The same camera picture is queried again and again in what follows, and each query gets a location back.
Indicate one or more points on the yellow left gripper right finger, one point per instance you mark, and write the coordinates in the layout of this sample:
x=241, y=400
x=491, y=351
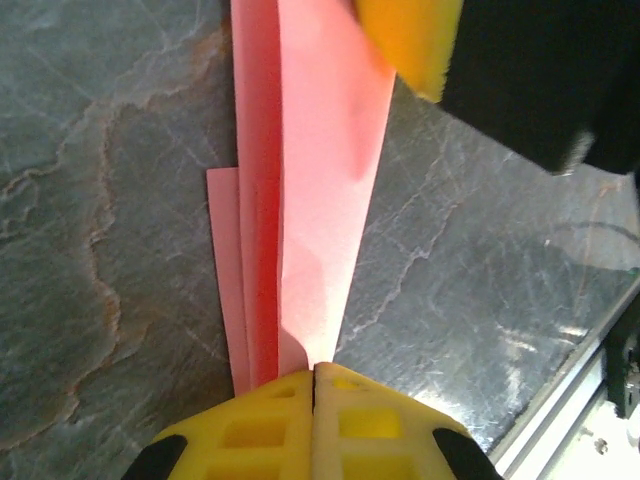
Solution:
x=410, y=425

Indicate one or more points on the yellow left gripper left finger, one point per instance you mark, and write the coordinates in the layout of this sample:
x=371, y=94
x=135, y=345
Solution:
x=280, y=415

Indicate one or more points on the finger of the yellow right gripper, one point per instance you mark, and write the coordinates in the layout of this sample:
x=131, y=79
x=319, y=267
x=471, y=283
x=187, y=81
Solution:
x=415, y=45

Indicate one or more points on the pink paper sheet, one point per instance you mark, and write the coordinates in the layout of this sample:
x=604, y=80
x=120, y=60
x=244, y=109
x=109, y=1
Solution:
x=325, y=175

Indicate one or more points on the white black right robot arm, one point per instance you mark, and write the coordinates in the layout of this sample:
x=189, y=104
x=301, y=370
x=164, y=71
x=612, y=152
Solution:
x=625, y=370

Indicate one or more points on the wide aluminium base rail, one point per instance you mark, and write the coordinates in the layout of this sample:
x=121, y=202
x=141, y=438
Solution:
x=550, y=415

